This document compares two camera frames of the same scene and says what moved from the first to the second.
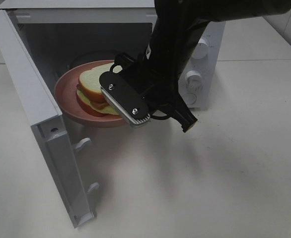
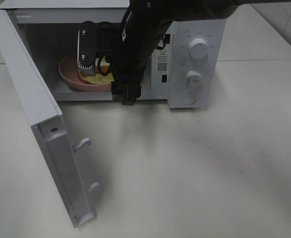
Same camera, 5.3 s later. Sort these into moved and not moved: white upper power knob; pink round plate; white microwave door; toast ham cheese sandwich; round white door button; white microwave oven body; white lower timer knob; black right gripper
Moved: pink round plate; black right gripper; toast ham cheese sandwich
Not moved: white lower timer knob; white microwave oven body; white microwave door; white upper power knob; round white door button
